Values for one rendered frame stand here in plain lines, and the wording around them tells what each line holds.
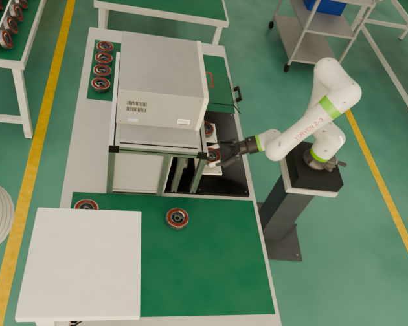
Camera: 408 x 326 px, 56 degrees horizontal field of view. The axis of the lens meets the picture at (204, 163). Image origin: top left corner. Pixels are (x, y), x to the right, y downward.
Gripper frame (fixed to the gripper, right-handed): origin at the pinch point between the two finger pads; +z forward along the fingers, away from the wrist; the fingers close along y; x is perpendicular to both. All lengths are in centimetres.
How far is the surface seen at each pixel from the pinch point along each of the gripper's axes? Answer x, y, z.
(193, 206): -2.6, -27.6, 13.2
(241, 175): -15.4, -6.8, -12.4
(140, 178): 22.5, -20.7, 31.9
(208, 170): -4.5, -5.6, 3.7
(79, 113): 29, 33, 67
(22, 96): 25, 76, 120
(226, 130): -13.2, 28.0, -8.7
